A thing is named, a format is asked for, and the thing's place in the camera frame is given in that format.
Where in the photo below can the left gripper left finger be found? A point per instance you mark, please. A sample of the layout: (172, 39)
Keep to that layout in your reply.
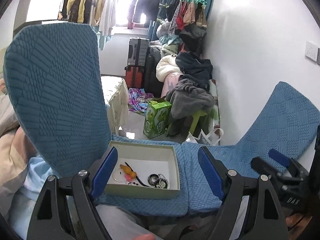
(63, 202)

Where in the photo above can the hanging clothes rack garments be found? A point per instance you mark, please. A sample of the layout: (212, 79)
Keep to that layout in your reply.
(99, 14)

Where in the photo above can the red suitcase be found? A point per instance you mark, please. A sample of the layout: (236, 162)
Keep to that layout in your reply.
(134, 76)

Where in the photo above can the left blue chair backrest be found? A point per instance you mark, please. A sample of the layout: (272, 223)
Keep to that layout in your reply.
(52, 75)

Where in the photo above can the pink plastic charm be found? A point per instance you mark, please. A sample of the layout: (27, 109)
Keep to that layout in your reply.
(128, 178)

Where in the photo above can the green round pendant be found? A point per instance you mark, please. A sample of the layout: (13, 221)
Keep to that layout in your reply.
(162, 184)

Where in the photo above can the cream puffy jacket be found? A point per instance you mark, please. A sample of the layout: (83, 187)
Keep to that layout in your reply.
(167, 65)

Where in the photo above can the green printed carton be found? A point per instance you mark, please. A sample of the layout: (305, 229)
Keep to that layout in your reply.
(156, 118)

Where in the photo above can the purple patterned cloth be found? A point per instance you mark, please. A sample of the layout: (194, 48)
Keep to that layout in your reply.
(138, 100)

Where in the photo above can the cream lace covered table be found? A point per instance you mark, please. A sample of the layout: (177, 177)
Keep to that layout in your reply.
(116, 97)

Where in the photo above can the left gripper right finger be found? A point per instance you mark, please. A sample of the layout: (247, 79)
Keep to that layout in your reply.
(250, 207)

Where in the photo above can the right blue chair backrest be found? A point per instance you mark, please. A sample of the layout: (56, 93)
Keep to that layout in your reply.
(288, 123)

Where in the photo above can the orange gourd pendant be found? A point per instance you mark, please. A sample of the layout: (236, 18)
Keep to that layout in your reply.
(127, 171)

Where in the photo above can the blue textured chair cover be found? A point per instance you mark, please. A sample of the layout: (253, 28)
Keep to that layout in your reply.
(188, 192)

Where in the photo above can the dark navy garment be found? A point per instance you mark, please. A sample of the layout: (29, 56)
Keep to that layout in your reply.
(195, 69)

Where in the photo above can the right hand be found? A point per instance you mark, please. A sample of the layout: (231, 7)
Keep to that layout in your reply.
(297, 222)

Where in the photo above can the green cardboard box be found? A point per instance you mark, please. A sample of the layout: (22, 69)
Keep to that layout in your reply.
(145, 160)

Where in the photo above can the black rhinestone hair clip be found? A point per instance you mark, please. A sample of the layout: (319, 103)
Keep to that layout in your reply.
(137, 177)

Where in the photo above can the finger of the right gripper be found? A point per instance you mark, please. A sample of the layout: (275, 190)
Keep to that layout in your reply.
(279, 158)

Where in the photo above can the white wall switch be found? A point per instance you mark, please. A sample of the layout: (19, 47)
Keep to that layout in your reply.
(311, 51)

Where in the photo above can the blue chair backrest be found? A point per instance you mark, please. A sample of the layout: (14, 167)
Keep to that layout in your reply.
(288, 123)
(52, 75)

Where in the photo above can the grey fleece garment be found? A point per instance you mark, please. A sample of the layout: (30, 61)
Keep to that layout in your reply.
(187, 98)

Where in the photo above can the green plastic stool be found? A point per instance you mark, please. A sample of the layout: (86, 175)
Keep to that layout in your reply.
(186, 125)

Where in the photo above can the white plastic bag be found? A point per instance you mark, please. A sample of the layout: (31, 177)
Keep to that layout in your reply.
(205, 136)

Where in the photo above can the grey suitcase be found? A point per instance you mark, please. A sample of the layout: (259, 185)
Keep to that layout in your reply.
(138, 49)

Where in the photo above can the woven black tan bangle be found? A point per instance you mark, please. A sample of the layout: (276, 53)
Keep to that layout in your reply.
(153, 180)

